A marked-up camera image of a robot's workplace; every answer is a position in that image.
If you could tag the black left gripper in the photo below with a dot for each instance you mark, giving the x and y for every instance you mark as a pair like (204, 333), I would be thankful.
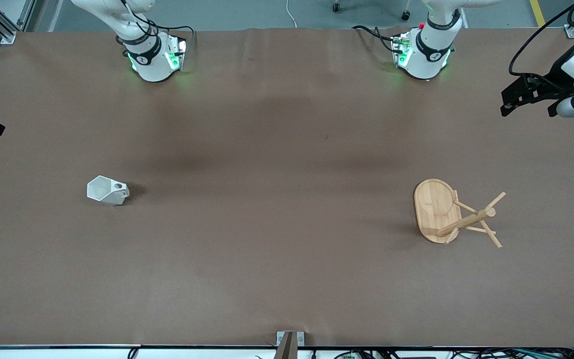
(559, 76)

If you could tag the white hexagonal cup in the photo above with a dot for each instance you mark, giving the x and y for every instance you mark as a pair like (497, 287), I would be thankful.
(102, 190)

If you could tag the wooden cup rack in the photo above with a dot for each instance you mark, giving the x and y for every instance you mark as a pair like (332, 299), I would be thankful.
(434, 209)

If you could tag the brown paper table cover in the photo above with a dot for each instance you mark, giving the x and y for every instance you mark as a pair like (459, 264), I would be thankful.
(267, 224)

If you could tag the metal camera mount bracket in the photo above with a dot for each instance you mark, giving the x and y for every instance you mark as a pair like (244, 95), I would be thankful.
(289, 344)

